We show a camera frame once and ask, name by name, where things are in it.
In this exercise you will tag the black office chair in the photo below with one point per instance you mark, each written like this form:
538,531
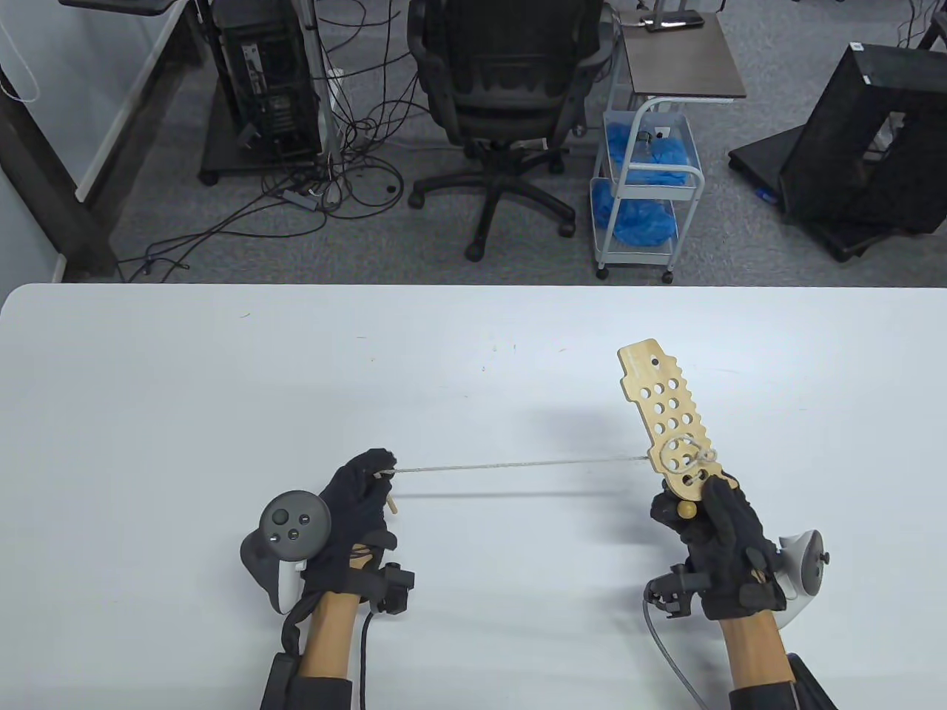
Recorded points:
510,89

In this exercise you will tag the person's left hand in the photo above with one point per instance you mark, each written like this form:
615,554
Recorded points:
351,518

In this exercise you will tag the black phone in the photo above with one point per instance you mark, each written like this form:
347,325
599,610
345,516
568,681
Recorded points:
669,24

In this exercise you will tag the silver aluminium post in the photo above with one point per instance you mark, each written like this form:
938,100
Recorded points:
319,74

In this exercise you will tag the black forearm sensor pack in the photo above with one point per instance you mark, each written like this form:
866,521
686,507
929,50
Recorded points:
281,684
806,688

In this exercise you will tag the white panel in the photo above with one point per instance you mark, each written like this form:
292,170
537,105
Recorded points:
126,111

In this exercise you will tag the black wheeled platform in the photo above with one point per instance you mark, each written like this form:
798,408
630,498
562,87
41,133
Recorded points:
762,159

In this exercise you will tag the white power strip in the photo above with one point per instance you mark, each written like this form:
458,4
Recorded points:
335,81

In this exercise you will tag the wooden lacing needle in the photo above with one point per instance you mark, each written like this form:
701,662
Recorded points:
391,503

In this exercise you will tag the grey and white controller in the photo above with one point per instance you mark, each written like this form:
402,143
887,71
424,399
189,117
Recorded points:
292,525
806,562

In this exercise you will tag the person's right hand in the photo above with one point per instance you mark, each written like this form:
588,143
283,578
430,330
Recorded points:
729,547

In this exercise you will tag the dark desk frame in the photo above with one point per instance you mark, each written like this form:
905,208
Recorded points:
44,185

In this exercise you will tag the black monitor stand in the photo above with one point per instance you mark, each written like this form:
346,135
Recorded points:
118,4

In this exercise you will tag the white utility cart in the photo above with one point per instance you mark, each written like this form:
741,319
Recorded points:
688,177

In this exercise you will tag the wooden ball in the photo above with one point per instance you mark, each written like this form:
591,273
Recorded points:
686,509

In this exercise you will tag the black computer tower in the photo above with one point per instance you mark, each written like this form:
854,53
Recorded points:
266,81

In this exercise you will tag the wooden crocodile lacing toy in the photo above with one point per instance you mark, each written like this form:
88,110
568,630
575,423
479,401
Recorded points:
655,392

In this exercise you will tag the brown side table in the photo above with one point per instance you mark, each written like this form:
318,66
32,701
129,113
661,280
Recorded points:
681,66

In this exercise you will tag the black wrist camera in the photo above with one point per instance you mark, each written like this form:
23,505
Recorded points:
396,588
673,592

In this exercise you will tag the person's left forearm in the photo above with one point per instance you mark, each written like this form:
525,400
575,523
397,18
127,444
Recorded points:
329,632

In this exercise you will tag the black open frame box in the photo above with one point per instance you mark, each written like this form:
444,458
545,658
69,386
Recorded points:
836,148

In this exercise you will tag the person's right forearm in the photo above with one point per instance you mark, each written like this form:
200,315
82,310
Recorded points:
755,651

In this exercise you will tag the blue plastic bag pile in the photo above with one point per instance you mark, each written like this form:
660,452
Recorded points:
636,222
666,155

